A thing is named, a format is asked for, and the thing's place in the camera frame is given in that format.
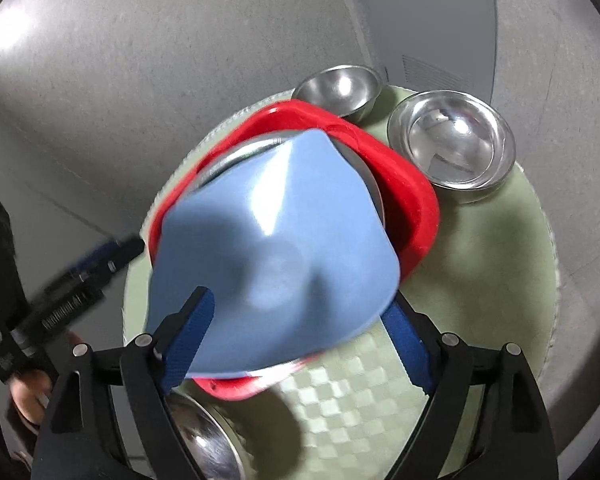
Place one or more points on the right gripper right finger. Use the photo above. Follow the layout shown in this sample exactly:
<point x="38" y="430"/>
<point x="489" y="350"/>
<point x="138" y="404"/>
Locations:
<point x="512" y="438"/>

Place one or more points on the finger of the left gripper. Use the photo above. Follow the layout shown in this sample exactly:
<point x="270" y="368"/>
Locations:
<point x="100" y="266"/>

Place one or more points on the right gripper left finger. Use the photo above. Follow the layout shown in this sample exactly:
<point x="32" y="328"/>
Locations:
<point x="80" y="437"/>

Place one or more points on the medium steel bowl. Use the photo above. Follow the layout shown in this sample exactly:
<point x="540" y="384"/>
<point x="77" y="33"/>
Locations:
<point x="212" y="438"/>

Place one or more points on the blue square plastic plate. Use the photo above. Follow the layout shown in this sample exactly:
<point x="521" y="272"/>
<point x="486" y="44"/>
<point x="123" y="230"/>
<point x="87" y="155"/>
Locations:
<point x="275" y="264"/>

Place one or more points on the red square plastic basin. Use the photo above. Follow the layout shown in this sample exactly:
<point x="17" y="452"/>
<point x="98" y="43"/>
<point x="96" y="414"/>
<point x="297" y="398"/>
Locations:
<point x="409" y="199"/>

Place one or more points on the large steel bowl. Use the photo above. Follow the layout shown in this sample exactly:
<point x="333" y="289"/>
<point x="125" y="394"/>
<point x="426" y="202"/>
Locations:
<point x="360" y="169"/>

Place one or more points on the small steel bowl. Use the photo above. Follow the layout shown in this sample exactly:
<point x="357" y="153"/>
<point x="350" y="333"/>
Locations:
<point x="464" y="147"/>
<point x="347" y="91"/>

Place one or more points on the small steel bowl back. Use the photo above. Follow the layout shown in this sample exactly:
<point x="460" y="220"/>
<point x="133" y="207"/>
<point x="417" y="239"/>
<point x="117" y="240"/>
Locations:
<point x="347" y="91"/>

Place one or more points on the person's left hand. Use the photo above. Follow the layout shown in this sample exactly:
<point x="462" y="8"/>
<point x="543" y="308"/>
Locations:
<point x="29" y="394"/>

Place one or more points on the grey door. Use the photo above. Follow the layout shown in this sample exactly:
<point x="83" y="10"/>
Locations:
<point x="434" y="44"/>

